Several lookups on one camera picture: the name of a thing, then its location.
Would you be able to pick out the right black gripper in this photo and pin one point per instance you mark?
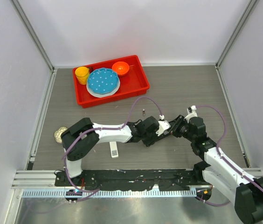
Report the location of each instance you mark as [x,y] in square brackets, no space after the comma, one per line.
[175,124]

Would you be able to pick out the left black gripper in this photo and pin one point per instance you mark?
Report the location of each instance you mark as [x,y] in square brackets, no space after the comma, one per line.
[148,143]

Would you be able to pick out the black remote control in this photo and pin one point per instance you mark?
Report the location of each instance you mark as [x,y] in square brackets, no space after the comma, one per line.
[165,134]

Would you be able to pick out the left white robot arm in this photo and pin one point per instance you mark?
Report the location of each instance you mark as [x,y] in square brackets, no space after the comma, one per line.
[79,139]

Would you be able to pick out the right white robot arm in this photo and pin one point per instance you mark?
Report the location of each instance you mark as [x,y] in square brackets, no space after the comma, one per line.
[243,190]

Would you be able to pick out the white slim remote control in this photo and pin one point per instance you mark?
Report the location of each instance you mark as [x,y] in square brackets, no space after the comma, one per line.
[114,149]

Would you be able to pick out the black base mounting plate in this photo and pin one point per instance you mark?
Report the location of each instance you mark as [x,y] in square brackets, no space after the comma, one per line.
[131,180]

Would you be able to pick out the white plate under blue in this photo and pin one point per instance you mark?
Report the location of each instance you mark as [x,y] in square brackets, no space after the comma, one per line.
[103,88]

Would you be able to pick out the red plastic tray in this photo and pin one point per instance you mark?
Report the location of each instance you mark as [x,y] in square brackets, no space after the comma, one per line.
[134,83]

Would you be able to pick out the blue dotted plate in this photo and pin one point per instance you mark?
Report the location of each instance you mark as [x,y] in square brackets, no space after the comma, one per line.
[102,74]

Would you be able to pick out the orange bowl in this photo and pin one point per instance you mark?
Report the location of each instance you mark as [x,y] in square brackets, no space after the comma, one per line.
[121,68]

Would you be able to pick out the yellow mug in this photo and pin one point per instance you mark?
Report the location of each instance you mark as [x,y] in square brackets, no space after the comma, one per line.
[82,73]

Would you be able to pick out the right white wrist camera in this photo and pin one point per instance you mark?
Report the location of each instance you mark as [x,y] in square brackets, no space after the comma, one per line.
[191,112]

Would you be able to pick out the white slotted cable duct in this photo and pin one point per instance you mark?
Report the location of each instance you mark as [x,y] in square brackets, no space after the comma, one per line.
[54,193]

